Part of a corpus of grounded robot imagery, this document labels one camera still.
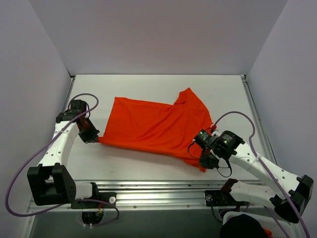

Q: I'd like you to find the orange t shirt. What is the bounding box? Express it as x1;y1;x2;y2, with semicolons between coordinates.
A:
99;88;213;172

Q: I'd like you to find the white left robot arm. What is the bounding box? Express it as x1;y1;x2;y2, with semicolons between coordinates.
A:
27;110;100;208

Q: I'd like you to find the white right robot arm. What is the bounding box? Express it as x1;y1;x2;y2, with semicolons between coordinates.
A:
193;131;314;224

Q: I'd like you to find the black garment in basket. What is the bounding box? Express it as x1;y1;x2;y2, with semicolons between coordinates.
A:
219;214;269;238

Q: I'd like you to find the white laundry basket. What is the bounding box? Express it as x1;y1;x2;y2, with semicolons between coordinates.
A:
222;210;292;238

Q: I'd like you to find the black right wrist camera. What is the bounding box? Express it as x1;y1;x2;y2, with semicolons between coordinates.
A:
194;129;216;148

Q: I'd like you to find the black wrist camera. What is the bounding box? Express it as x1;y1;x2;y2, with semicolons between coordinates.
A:
194;129;216;148
68;100;87;113

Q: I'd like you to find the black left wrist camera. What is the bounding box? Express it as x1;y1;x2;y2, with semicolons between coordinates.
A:
68;100;87;113

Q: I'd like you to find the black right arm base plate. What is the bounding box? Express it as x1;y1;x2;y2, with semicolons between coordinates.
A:
204;190;249;207

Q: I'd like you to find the aluminium rail frame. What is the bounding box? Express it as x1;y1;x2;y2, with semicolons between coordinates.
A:
19;74;302;238

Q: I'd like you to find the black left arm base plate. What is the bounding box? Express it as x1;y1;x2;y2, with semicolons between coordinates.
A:
71;192;116;209

